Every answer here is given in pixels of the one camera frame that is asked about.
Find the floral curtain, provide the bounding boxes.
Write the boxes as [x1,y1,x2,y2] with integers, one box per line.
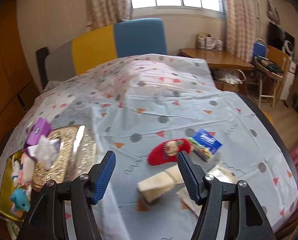
[86,0,132,32]
[224,0,260,62]

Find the pink towel blue band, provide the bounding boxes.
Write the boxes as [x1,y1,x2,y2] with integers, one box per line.
[18,153,36,186]

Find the wooden wardrobe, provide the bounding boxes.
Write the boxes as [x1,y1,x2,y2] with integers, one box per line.
[0,0,39,142]

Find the right floral curtain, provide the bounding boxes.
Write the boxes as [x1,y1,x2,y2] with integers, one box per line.
[224,0,260,62]

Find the black television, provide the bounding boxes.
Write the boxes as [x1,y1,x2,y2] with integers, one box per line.
[267,22,295,51]

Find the gold metal tray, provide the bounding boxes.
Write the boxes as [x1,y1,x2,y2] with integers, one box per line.
[0,151,31,222]

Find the purple cardboard box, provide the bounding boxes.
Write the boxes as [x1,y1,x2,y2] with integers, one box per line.
[23,118,52,159]

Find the white bag under table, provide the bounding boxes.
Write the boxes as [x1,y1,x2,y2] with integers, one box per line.
[214,69,247,93]

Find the wooden side table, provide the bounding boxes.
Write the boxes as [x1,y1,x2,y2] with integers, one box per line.
[178,48,255,74]

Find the gold embossed tissue box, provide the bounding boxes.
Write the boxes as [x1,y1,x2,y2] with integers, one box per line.
[32,125,98,192]

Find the white knit gloves bundle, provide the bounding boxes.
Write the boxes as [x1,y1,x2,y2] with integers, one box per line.
[12,157,20,187]

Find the red christmas sock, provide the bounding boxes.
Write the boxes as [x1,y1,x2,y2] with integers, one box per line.
[147,138,194,166]

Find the beige towel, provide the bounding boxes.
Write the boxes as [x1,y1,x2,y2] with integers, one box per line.
[137,165,184,203]

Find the left floral curtain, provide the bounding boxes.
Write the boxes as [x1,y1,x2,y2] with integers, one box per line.
[86,0,132,32]

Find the blue folding chair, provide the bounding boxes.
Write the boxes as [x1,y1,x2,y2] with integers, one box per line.
[252,38,283,108]

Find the packets on side table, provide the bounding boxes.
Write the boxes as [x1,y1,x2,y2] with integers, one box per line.
[196,33,223,51]

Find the white round fan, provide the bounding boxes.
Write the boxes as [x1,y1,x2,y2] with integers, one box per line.
[282,40,294,60]

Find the blue Tempo tissue pack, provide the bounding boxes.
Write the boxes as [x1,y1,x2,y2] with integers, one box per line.
[189,129,222,161]

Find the patterned plastic tablecloth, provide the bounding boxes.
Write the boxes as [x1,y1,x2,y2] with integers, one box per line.
[0,54,298,239]

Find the blue plush elephant toy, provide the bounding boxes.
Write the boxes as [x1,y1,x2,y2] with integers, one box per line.
[10,188,30,212]

